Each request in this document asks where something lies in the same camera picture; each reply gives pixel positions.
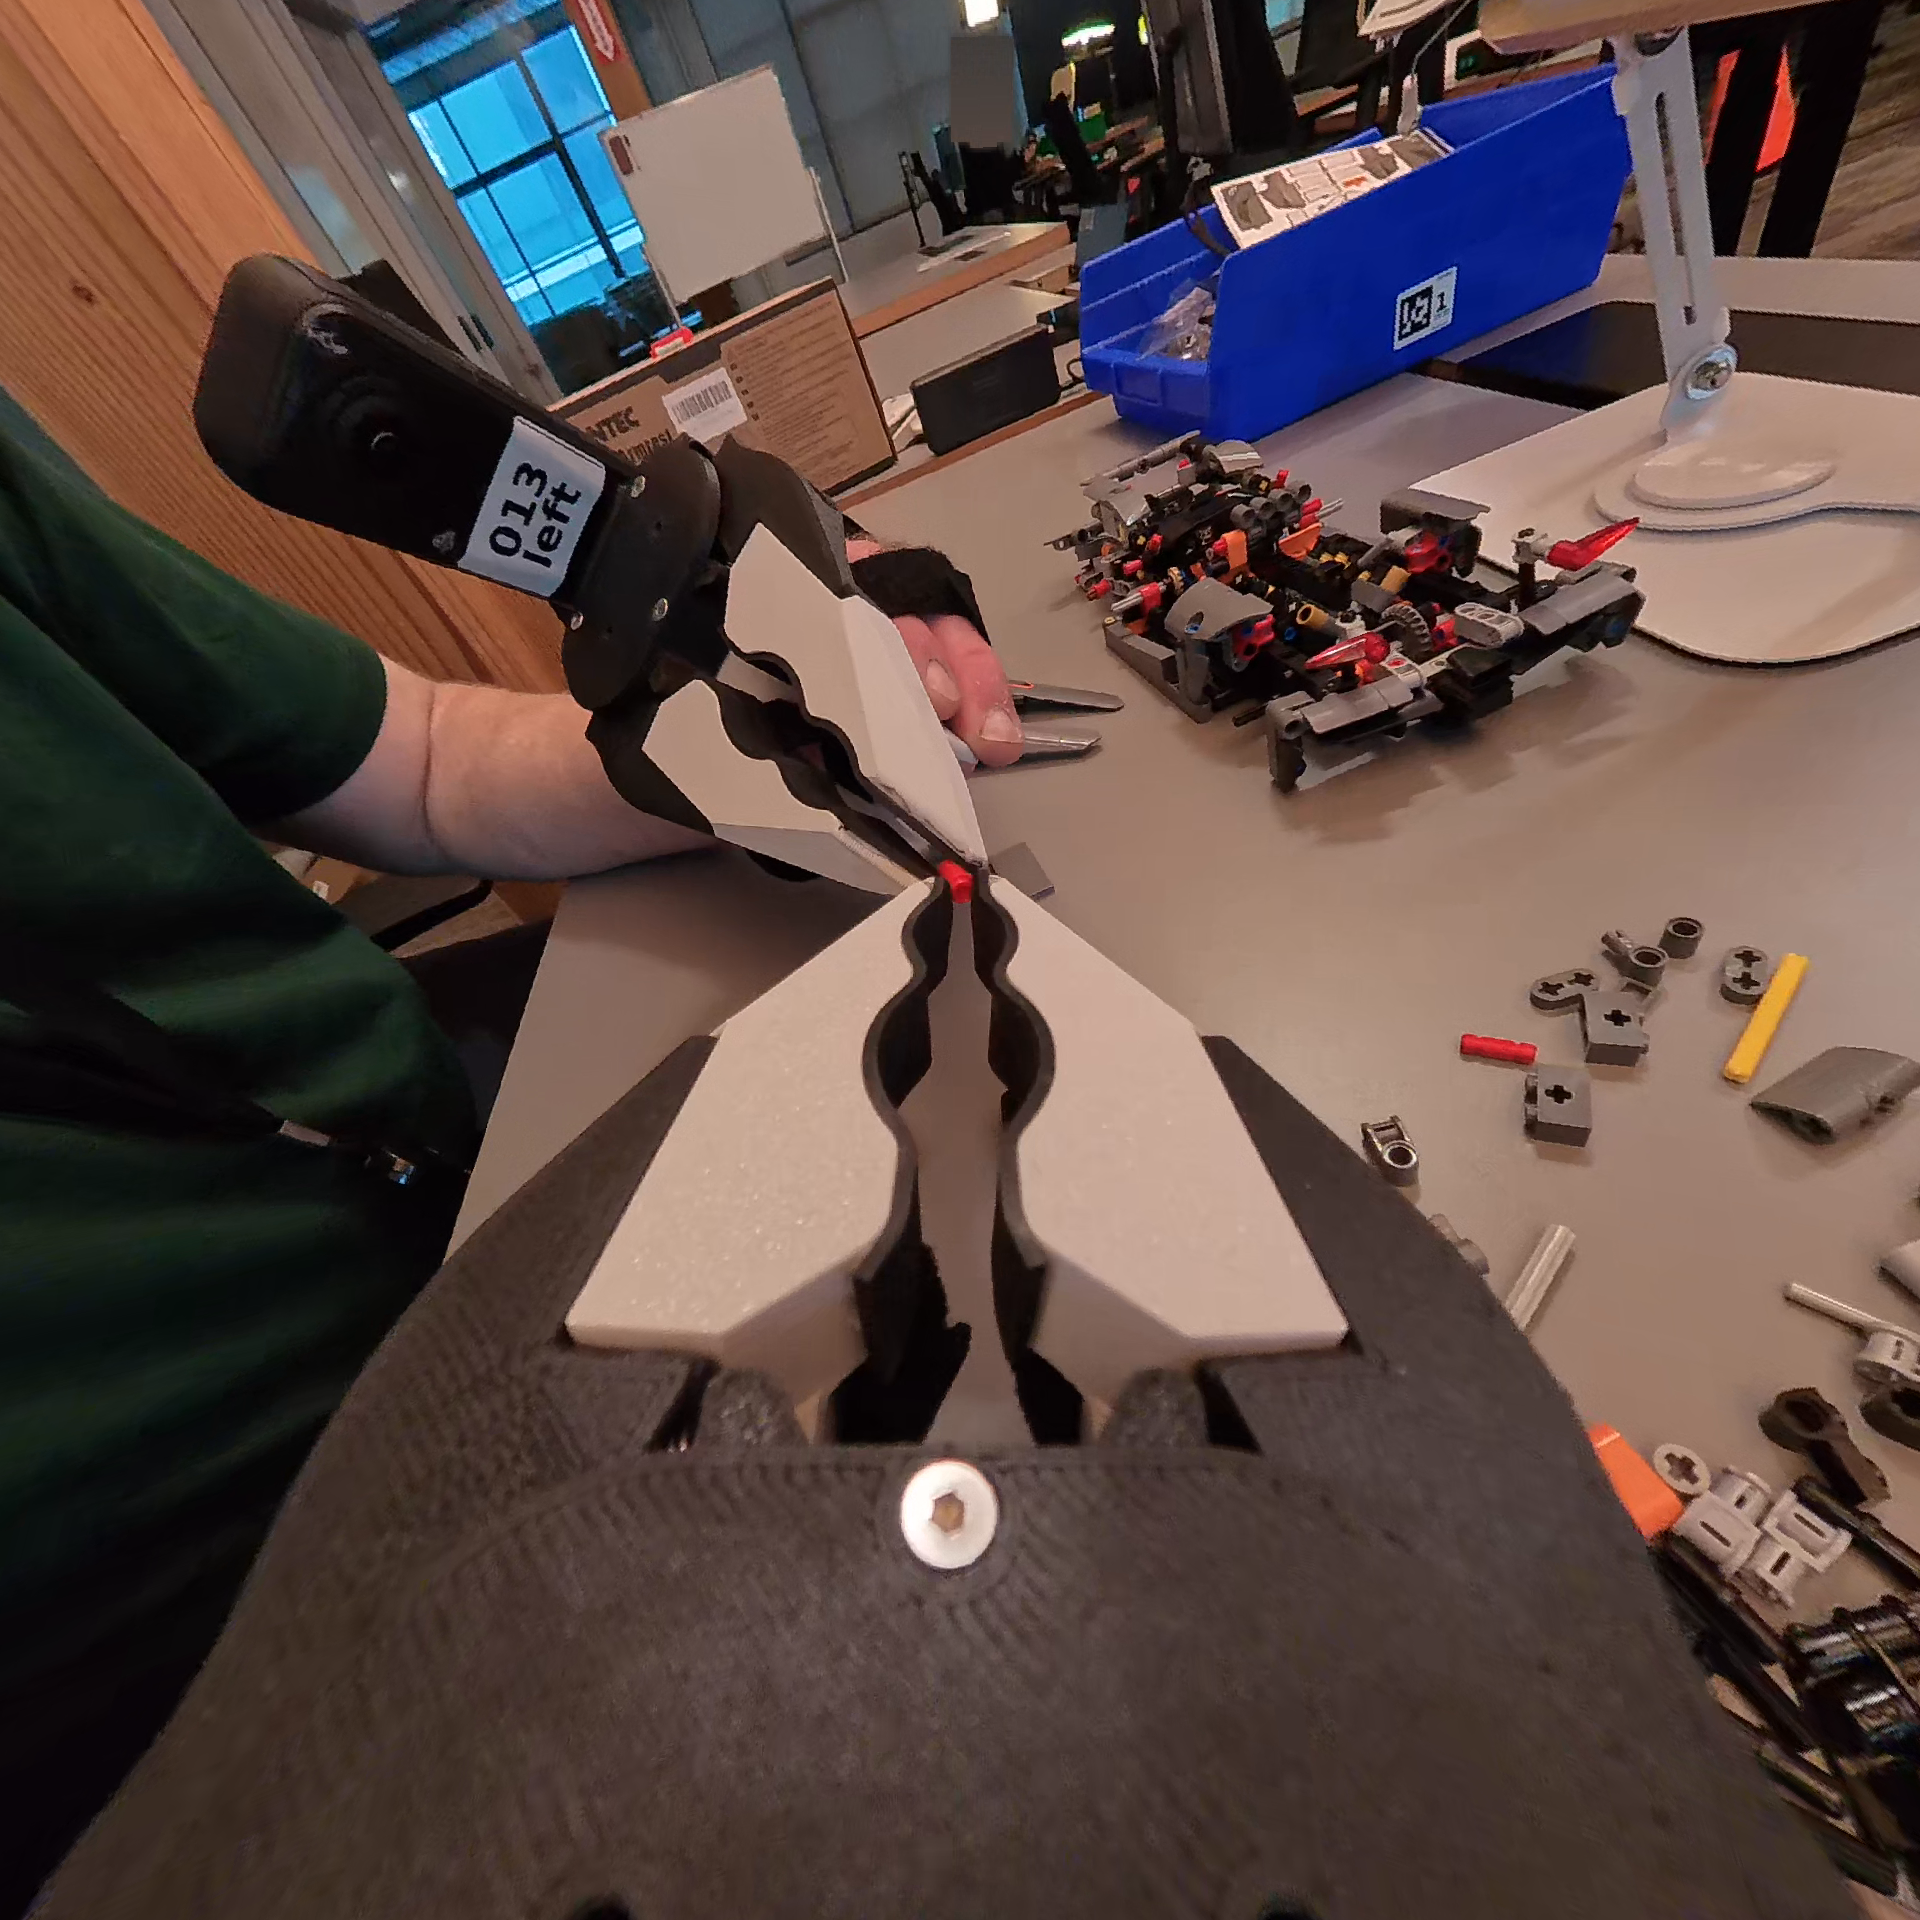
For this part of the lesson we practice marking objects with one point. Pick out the person's left hand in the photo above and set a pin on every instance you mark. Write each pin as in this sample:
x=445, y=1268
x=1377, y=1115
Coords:
x=974, y=691

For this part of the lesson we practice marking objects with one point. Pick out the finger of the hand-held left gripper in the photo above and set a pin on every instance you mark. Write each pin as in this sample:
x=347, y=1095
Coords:
x=841, y=662
x=735, y=774

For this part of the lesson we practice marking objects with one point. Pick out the grey winged lego subassembly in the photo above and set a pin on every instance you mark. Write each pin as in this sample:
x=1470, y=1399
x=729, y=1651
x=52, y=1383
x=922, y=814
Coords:
x=1074, y=698

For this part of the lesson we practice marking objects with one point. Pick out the pile of lego pieces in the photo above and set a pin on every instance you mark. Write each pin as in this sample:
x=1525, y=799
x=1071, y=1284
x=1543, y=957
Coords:
x=1561, y=1103

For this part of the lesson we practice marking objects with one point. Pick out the printed paper sheet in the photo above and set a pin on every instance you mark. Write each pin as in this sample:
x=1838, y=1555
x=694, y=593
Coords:
x=1321, y=189

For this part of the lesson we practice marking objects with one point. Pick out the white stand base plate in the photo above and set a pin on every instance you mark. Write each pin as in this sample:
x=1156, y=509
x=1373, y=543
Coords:
x=1799, y=586

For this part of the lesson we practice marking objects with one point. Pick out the partly built lego car model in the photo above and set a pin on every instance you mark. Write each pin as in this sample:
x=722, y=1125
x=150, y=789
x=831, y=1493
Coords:
x=1350, y=599

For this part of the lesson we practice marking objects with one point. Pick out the brown cardboard box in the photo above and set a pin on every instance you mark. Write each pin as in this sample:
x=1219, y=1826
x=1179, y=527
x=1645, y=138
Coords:
x=781, y=377

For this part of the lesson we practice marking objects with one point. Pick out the white board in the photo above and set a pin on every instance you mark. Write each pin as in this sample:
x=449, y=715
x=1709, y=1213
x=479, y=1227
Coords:
x=722, y=181

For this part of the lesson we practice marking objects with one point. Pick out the grey flat board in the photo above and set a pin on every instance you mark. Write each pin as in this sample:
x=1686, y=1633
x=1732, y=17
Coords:
x=1830, y=323

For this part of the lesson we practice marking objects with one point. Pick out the wooden shelf board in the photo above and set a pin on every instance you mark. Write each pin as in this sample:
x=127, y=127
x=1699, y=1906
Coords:
x=1652, y=20

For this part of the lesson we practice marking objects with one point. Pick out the blue labelled plastic bin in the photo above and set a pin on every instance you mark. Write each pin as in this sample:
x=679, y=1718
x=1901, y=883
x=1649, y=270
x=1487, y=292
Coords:
x=1306, y=331

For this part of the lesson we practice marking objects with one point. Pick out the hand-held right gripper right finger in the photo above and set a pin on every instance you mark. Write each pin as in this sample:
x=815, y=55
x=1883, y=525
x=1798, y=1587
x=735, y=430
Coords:
x=1172, y=1186

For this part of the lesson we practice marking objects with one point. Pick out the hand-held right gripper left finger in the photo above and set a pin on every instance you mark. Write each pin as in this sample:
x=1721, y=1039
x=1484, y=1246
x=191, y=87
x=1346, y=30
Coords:
x=751, y=1186

